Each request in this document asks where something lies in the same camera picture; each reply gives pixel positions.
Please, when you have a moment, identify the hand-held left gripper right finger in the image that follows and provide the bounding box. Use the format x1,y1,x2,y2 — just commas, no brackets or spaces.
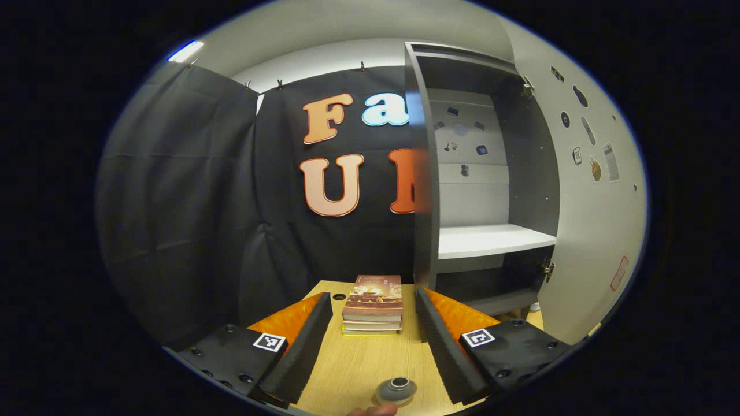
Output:
415,287,572,406

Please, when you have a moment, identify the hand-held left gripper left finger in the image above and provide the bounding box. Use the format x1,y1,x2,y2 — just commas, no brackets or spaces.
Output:
176,292,334,406

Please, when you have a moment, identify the silver bottle with pink label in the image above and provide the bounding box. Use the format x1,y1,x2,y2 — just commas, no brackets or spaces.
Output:
375,377,418,408

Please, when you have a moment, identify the white cabinet door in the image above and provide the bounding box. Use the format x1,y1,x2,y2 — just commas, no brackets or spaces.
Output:
502,23,649,346

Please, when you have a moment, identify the white cabinet shelf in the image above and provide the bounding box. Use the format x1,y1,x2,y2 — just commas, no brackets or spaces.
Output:
438,224,557,260

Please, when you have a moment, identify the grey cabinet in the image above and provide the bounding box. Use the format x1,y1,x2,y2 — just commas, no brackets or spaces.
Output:
404,42,561,317

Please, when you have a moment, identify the yellow edged book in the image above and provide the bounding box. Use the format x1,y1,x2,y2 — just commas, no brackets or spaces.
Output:
342,324,401,336

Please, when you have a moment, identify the white paged book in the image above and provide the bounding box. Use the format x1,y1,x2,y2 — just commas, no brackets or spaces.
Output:
342,314,402,326

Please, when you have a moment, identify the black backdrop cloth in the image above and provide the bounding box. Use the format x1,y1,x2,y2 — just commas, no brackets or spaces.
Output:
95,61,431,350

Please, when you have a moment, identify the ceiling light strip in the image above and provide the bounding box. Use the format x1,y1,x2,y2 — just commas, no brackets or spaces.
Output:
167,39,205,64

